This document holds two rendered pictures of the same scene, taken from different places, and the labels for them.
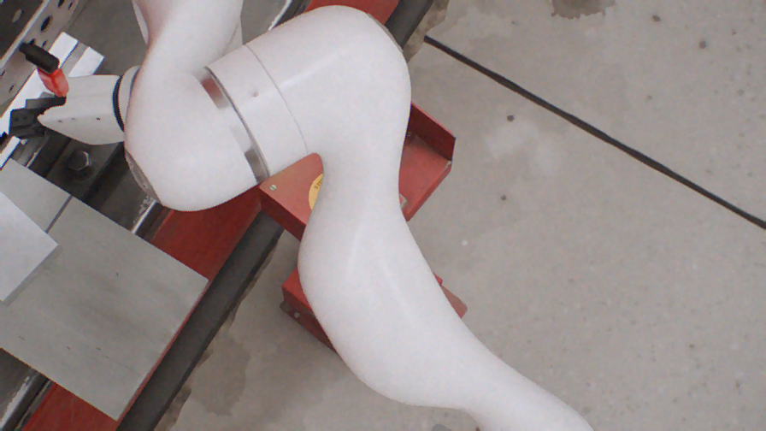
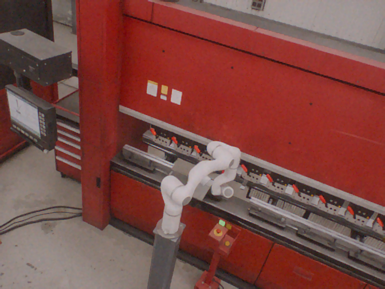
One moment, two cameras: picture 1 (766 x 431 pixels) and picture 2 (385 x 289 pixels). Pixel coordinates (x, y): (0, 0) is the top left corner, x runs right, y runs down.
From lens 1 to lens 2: 176 cm
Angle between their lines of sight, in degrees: 53
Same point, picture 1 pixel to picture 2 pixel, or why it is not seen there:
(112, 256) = (202, 191)
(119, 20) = (236, 200)
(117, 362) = not seen: hidden behind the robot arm
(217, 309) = (199, 264)
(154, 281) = (200, 195)
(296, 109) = (220, 151)
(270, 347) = (194, 275)
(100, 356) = not seen: hidden behind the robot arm
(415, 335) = (196, 170)
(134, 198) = (211, 202)
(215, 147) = (213, 145)
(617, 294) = not seen: outside the picture
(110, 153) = (217, 198)
